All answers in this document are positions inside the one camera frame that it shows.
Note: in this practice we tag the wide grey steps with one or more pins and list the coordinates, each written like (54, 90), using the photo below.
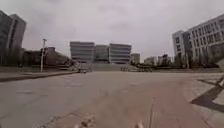
(103, 67)

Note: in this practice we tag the small distant building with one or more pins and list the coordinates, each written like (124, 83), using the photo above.
(135, 58)

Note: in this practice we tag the row of parked bicycles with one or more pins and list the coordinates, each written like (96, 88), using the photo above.
(140, 69)

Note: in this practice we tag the grey striped twin-block building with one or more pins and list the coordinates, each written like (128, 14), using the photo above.
(83, 52)

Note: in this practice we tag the grey paved plaza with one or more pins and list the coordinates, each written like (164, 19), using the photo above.
(100, 93)

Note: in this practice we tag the group of distant buildings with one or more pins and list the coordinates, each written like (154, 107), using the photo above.
(156, 61)

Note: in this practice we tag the low brown building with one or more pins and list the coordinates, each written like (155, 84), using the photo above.
(51, 57)

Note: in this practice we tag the robot's own part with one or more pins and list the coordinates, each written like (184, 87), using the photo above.
(77, 126)
(140, 125)

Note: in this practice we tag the pale pole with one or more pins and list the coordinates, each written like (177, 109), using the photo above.
(42, 56)

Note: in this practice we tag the raised kerb strip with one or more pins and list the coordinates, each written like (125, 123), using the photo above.
(30, 76)

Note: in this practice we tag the pale many-windowed building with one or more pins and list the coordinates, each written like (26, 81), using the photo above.
(203, 40)

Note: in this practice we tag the tall dark building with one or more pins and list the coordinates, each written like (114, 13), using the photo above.
(11, 36)

